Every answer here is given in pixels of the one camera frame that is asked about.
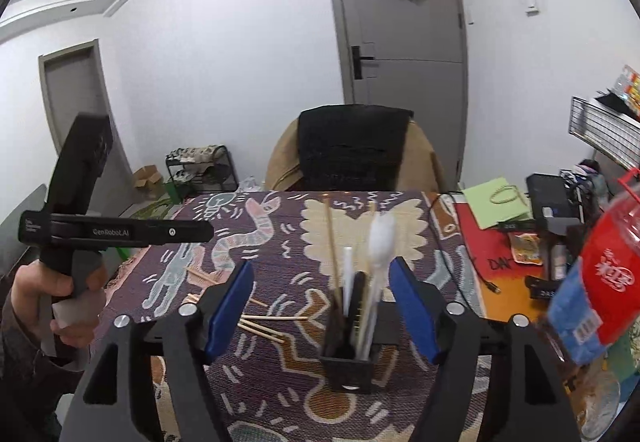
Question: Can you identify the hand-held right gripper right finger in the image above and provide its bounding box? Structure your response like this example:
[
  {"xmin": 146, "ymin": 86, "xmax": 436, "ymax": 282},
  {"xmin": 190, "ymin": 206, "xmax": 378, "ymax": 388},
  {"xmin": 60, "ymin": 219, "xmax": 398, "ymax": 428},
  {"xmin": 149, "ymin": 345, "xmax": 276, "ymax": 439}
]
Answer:
[{"xmin": 389, "ymin": 256, "xmax": 583, "ymax": 442}]

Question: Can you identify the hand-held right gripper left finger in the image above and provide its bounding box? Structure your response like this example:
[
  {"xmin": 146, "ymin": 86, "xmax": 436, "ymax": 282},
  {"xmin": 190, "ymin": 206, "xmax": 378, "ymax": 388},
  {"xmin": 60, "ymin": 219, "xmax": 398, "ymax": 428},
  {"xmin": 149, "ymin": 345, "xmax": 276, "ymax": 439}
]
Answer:
[{"xmin": 60, "ymin": 261, "xmax": 255, "ymax": 442}]

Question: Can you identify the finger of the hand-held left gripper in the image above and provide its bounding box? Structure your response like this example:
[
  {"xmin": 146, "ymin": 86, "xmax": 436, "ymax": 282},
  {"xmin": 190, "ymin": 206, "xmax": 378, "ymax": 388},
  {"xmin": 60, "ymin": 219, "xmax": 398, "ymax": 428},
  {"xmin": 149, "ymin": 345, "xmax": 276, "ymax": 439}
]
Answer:
[{"xmin": 147, "ymin": 220, "xmax": 216, "ymax": 246}]

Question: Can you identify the pile of wooden chopsticks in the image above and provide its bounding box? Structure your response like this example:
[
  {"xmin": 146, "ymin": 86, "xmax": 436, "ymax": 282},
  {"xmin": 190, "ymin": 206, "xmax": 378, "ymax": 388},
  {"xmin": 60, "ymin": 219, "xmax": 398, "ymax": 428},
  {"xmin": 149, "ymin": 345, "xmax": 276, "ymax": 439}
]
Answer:
[{"xmin": 184, "ymin": 266, "xmax": 309, "ymax": 344}]

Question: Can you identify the white plastic fork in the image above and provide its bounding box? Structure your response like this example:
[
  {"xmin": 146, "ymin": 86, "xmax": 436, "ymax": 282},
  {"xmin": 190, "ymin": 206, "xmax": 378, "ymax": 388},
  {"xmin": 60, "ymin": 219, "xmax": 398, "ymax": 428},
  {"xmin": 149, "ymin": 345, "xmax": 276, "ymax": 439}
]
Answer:
[{"xmin": 341, "ymin": 246, "xmax": 355, "ymax": 308}]

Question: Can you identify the black perforated utensil holder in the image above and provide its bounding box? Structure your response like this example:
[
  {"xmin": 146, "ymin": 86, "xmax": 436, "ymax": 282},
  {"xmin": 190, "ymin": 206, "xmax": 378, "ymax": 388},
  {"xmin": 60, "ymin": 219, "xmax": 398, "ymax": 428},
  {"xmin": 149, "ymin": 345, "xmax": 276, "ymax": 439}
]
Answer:
[{"xmin": 319, "ymin": 272, "xmax": 401, "ymax": 396}]

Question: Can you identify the person's left forearm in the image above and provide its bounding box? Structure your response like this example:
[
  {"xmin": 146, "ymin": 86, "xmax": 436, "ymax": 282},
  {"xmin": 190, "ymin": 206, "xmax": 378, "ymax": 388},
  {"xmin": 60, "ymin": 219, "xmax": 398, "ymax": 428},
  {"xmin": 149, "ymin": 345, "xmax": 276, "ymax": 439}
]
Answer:
[{"xmin": 0, "ymin": 305, "xmax": 78, "ymax": 442}]

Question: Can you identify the person's left hand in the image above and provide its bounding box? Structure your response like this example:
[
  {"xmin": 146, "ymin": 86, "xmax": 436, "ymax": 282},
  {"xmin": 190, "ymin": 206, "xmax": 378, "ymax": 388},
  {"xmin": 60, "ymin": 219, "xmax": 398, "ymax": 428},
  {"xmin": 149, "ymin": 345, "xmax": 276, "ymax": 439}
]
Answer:
[{"xmin": 9, "ymin": 259, "xmax": 109, "ymax": 349}]

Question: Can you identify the black shoe rack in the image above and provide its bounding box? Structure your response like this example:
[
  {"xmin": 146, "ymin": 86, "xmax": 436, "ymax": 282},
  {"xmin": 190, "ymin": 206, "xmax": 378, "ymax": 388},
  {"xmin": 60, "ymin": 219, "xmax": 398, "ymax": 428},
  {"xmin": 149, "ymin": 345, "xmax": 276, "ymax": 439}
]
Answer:
[{"xmin": 164, "ymin": 145, "xmax": 240, "ymax": 199}]

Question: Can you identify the grey cushion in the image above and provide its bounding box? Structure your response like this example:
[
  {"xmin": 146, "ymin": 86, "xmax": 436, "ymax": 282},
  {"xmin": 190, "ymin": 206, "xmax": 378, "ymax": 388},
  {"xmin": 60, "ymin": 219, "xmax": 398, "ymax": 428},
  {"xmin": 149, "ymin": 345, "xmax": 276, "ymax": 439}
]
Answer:
[{"xmin": 0, "ymin": 182, "xmax": 47, "ymax": 265}]

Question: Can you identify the cardboard box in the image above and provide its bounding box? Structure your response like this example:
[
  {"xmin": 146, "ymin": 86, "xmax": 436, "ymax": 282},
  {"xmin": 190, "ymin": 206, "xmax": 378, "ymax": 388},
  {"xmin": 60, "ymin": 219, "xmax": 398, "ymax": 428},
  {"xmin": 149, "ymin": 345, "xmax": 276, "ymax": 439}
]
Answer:
[{"xmin": 130, "ymin": 164, "xmax": 164, "ymax": 191}]

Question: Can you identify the plain grey door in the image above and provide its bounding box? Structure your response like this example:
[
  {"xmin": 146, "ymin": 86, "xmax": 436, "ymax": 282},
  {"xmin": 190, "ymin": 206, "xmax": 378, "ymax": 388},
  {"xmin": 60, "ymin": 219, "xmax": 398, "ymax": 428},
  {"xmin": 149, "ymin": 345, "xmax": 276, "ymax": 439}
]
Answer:
[{"xmin": 38, "ymin": 40, "xmax": 134, "ymax": 215}]

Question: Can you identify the printed woven blanket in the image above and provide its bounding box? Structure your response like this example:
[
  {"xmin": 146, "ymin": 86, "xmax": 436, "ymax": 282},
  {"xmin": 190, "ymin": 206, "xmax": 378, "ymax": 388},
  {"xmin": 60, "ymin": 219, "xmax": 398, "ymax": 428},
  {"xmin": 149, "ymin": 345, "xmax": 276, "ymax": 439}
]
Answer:
[{"xmin": 87, "ymin": 189, "xmax": 502, "ymax": 442}]

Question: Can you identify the chair with black cloth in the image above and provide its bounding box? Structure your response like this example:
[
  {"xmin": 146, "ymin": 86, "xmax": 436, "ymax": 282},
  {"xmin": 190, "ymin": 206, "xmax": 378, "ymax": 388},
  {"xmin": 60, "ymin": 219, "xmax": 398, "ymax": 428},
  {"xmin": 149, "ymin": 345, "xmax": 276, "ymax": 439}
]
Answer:
[{"xmin": 263, "ymin": 115, "xmax": 449, "ymax": 196}]

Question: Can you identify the green paper bag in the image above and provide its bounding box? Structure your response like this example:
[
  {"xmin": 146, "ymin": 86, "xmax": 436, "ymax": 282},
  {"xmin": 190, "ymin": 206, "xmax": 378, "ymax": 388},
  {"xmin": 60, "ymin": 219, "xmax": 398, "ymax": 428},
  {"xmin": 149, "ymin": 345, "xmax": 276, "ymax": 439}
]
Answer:
[{"xmin": 460, "ymin": 177, "xmax": 534, "ymax": 231}]

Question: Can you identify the orange snack packet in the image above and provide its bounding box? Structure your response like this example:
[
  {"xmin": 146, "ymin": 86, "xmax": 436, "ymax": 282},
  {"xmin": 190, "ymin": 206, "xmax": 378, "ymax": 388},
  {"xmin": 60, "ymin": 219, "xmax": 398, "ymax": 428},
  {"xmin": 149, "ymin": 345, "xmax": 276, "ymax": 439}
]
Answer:
[{"xmin": 509, "ymin": 232, "xmax": 544, "ymax": 266}]

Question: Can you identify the black cloth on chair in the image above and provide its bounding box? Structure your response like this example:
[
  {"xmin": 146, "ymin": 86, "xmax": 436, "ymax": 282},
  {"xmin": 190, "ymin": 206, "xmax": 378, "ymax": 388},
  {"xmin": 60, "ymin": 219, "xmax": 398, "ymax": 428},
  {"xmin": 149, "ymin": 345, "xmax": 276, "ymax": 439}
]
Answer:
[{"xmin": 297, "ymin": 105, "xmax": 415, "ymax": 193}]

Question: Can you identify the black electronic device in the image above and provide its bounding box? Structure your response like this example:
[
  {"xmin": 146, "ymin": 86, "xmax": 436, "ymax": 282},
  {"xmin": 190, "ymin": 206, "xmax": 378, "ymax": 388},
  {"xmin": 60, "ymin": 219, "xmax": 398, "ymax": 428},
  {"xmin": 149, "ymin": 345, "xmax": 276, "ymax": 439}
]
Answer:
[{"xmin": 525, "ymin": 173, "xmax": 577, "ymax": 225}]

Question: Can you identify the large red-label tea bottle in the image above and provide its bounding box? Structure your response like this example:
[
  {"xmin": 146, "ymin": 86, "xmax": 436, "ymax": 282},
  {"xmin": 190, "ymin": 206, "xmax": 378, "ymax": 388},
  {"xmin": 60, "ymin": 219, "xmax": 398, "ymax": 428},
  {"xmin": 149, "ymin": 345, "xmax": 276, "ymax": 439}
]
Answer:
[{"xmin": 537, "ymin": 169, "xmax": 640, "ymax": 369}]

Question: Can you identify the yellow drink bottle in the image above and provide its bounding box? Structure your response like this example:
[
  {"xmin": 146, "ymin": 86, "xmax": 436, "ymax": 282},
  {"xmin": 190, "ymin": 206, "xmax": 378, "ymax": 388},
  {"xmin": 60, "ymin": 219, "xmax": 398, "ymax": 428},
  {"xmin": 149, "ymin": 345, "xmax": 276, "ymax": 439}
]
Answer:
[{"xmin": 564, "ymin": 361, "xmax": 627, "ymax": 441}]

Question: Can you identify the grey door with lock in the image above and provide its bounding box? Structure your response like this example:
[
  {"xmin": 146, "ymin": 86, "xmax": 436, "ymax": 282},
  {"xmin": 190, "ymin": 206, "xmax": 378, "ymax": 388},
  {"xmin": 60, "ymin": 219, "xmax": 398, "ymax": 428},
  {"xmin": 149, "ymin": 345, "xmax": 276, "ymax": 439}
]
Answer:
[{"xmin": 320, "ymin": 0, "xmax": 469, "ymax": 194}]

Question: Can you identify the colourful box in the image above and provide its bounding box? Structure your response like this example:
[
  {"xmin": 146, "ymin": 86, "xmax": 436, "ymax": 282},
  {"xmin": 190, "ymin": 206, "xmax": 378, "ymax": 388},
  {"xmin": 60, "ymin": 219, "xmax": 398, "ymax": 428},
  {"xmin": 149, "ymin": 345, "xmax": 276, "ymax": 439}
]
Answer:
[{"xmin": 611, "ymin": 64, "xmax": 640, "ymax": 115}]

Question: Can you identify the black cable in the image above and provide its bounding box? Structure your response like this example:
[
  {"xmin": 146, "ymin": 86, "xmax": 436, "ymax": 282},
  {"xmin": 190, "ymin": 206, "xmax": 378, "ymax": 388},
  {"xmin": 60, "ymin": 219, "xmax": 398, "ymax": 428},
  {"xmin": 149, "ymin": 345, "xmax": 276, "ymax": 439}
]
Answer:
[{"xmin": 439, "ymin": 192, "xmax": 504, "ymax": 296}]

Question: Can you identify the black door lock handle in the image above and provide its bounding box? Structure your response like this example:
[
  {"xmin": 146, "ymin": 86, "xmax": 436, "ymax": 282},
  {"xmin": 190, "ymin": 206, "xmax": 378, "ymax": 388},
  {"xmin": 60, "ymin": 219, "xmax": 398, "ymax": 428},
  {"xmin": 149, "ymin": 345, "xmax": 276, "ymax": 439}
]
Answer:
[{"xmin": 350, "ymin": 45, "xmax": 376, "ymax": 81}]

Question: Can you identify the black wire rack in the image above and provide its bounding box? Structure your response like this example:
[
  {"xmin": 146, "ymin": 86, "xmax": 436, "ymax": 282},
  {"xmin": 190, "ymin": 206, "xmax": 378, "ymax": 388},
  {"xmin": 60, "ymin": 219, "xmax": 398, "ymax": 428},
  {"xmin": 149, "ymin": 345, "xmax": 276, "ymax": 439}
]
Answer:
[{"xmin": 570, "ymin": 95, "xmax": 640, "ymax": 171}]

